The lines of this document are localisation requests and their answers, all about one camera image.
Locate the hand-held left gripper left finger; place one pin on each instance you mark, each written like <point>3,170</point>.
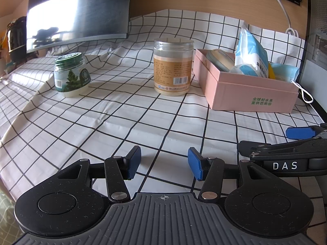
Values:
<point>134,162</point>

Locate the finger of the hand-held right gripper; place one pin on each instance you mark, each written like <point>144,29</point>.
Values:
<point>276,148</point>
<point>299,132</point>

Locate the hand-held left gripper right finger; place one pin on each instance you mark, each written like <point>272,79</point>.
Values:
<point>195,163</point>

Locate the pink cardboard box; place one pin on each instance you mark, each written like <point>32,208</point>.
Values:
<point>242,94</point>

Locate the white black checked tablecloth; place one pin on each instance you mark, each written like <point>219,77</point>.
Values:
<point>153,122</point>

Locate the blue face mask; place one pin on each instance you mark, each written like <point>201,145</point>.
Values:
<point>283,72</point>

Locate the yellow object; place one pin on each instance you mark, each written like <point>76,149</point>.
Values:
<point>271,72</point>

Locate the small white blue packet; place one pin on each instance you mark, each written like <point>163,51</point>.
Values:
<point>242,69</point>

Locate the white blue wet wipes pack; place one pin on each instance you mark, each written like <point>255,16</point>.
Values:
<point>251,51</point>

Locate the clear jar with orange label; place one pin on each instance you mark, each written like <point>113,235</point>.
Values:
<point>172,69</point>

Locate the green lid glass jar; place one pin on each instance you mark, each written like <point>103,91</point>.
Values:
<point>72,79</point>

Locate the green patterned cloth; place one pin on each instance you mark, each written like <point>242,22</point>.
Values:
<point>6,209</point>

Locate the black computer monitor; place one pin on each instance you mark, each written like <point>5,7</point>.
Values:
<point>89,10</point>

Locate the black round object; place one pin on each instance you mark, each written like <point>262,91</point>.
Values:
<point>16,38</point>

